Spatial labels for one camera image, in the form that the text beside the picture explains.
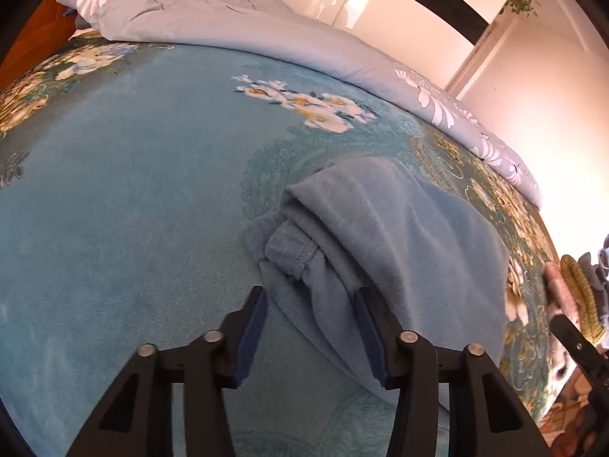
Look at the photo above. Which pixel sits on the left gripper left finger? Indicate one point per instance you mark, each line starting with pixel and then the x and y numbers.
pixel 134 415

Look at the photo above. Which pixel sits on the light blue fleece pants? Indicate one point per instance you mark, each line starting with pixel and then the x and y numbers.
pixel 369 222

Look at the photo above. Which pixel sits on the person's hand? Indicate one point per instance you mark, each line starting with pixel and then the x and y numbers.
pixel 560 294

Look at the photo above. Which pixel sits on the teal floral bed blanket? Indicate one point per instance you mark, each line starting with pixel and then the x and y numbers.
pixel 128 174

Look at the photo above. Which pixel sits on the green hanging plant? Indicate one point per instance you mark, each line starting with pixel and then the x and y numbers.
pixel 524 7

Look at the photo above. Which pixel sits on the orange wooden headboard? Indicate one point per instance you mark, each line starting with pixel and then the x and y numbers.
pixel 47 30

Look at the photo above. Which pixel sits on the light blue daisy quilt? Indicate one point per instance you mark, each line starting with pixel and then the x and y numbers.
pixel 271 28

